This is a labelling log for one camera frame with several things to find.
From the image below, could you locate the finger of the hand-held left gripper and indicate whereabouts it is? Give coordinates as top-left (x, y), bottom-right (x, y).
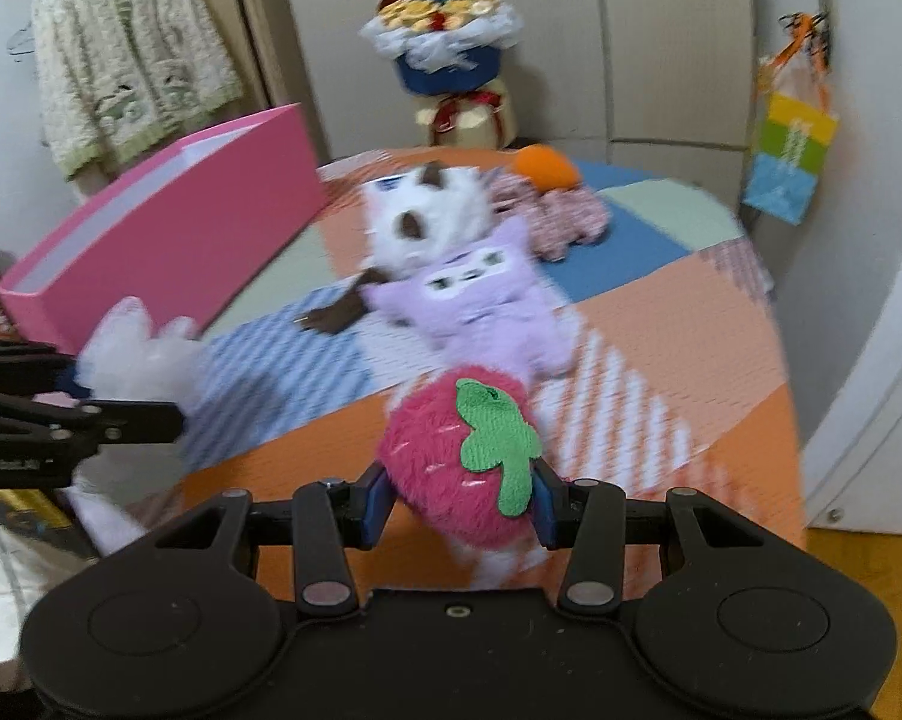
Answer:
top-left (0, 388), bottom-right (185, 492)
top-left (0, 336), bottom-right (85, 395)

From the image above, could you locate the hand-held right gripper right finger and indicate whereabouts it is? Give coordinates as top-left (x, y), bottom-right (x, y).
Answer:
top-left (530, 457), bottom-right (767, 610)

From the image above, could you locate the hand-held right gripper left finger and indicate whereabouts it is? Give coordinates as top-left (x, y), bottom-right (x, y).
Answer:
top-left (153, 461), bottom-right (393, 610)

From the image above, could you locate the white fluffy plush toy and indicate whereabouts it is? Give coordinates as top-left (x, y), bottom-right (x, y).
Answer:
top-left (68, 296), bottom-right (208, 560)

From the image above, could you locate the pink strawberry plush toy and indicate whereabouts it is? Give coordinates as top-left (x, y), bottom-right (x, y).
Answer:
top-left (376, 364), bottom-right (546, 587)

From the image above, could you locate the pink cardboard box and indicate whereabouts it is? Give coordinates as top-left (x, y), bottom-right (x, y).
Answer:
top-left (0, 103), bottom-right (329, 355)

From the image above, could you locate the purple plush toy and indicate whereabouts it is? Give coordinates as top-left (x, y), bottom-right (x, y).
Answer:
top-left (361, 214), bottom-right (579, 385)

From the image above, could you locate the white brown-eared cat plush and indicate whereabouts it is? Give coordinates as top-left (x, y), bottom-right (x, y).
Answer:
top-left (293, 161), bottom-right (497, 338)

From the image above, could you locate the orange soft ball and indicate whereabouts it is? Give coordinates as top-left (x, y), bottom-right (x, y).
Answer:
top-left (512, 144), bottom-right (582, 193)

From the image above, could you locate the patchwork colourful blanket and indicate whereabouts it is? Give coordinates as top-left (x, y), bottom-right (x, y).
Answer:
top-left (181, 146), bottom-right (809, 595)

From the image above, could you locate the pink floral plush toy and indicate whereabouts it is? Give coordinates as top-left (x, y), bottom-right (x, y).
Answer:
top-left (488, 169), bottom-right (611, 261)

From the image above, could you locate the white green knit cardigan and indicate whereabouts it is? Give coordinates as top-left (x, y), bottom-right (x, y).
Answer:
top-left (29, 0), bottom-right (246, 182)

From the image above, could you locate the white door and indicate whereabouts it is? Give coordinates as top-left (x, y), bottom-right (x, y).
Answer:
top-left (799, 187), bottom-right (902, 535)

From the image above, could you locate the colourful striped paper bag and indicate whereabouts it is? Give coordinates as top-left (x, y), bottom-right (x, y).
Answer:
top-left (741, 52), bottom-right (842, 226)

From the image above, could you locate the blue wrapped flower bouquet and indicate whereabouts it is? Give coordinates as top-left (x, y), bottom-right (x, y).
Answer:
top-left (357, 0), bottom-right (525, 151)

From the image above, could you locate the white wardrobe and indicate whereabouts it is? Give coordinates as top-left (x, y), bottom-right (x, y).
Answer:
top-left (226, 0), bottom-right (757, 170)

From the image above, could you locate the wall hook with orange straps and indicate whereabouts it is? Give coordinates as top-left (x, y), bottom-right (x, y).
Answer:
top-left (777, 0), bottom-right (836, 77)

